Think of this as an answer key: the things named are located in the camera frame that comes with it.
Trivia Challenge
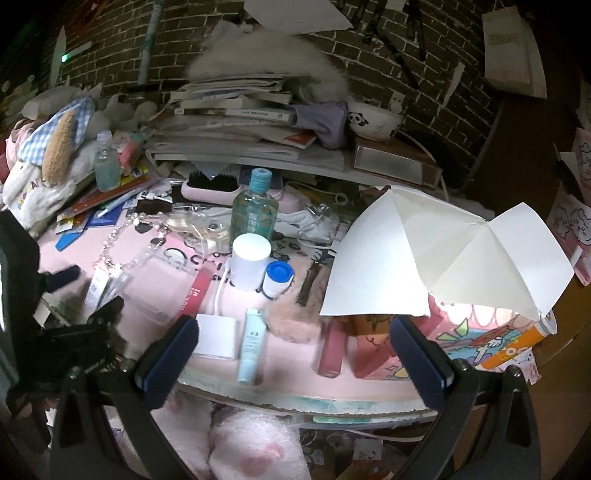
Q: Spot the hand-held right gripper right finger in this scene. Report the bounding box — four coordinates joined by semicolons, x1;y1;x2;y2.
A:
389;315;542;480

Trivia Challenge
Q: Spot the brown strap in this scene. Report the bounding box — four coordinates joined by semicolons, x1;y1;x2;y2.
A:
295;258;321;309

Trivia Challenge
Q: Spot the small bottle white cap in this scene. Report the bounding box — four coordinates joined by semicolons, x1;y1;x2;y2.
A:
93;130;122;192

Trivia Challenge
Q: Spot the pink printed mat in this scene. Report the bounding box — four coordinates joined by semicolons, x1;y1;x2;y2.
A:
34;203;444;411

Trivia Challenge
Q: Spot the white bead chain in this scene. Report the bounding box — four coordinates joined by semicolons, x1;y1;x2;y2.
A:
92;210;169;278

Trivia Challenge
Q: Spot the white fur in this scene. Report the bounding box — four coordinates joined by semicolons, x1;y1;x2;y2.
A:
185;32;349;102

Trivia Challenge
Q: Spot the light blue cream tube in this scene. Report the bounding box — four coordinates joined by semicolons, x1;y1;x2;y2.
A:
237;308;269;386

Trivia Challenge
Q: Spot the pink cartoon printed bag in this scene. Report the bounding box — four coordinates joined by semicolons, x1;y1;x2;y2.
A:
351;295;541;384

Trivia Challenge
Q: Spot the pink printed paper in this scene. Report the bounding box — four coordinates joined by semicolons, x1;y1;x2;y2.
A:
547;129;591;278

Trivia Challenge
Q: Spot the clear plastic box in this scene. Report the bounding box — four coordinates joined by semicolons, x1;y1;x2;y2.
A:
122;251;197;326

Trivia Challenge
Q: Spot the red pink tube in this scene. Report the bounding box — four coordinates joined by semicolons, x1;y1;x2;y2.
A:
175;261;213;324

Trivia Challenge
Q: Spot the white paper sheet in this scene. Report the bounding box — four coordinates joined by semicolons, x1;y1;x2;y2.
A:
242;0;354;35

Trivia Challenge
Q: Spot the purple cloth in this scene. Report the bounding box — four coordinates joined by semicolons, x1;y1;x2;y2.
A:
291;102;349;149

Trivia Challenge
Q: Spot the pink lip gloss tube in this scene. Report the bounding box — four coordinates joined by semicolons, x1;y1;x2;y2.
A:
317;318;348;377

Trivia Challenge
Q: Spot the pink hairbrush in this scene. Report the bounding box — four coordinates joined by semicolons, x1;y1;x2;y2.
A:
180;170;305;215

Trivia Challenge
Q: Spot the small white jar blue lid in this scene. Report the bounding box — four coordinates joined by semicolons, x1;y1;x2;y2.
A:
263;261;296;300

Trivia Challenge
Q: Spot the white paper bag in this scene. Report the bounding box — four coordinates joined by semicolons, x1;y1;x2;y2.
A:
481;7;548;100

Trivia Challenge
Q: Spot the white packet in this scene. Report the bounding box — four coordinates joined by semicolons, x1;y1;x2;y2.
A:
83;268;125;315

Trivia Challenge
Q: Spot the white cable bundle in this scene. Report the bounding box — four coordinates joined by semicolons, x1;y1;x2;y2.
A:
277;203;342;245

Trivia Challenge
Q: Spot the grey flat box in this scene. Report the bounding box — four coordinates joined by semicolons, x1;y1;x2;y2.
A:
353;138;444;190

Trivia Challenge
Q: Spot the white cylindrical jar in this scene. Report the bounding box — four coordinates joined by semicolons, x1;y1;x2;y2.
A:
229;233;272;291

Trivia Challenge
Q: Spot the stack of books and papers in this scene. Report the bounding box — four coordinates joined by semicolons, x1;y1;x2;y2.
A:
148;71;352;174

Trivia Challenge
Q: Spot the large clear bottle blue cap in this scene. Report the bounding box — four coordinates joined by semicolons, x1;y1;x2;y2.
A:
231;167;280;245

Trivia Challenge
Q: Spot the white panda bowl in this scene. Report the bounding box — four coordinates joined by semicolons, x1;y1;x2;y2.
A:
346;100;404;141

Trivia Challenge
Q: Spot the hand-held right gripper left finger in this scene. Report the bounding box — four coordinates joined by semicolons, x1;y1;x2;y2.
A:
50;315;200;480

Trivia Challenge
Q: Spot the pile of stationery packets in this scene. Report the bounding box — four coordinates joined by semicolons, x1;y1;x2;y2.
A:
55;171;162;250

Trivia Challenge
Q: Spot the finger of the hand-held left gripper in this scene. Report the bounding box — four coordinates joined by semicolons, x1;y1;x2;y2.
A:
39;265;81;294
89;295;125;330

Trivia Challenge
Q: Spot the white adapter with cable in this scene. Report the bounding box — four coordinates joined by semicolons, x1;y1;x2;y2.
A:
191;261;238;361

